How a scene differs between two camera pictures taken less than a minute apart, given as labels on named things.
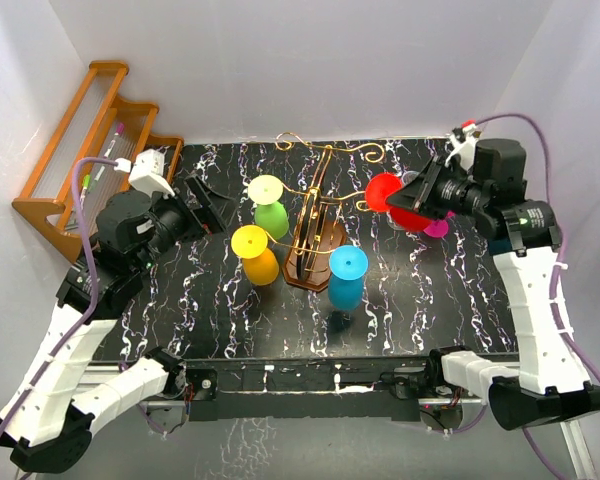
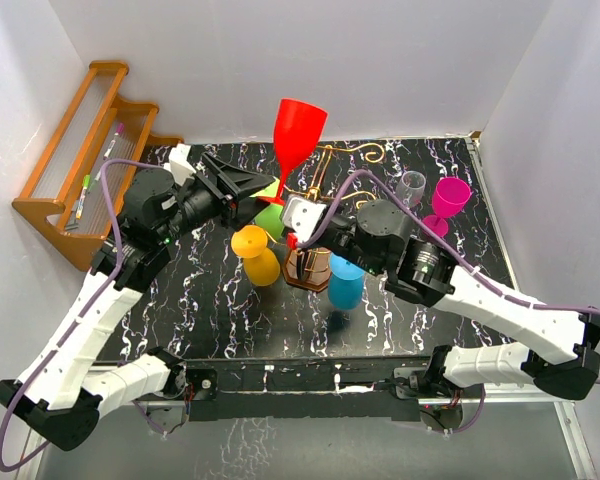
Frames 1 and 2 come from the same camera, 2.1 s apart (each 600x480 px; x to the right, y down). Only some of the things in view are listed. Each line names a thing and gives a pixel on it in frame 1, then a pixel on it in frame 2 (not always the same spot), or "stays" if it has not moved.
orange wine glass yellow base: (260, 264) stays
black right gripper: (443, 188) to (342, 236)
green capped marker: (87, 182) stays
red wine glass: (378, 190) to (298, 128)
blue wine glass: (347, 266) stays
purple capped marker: (119, 130) stays
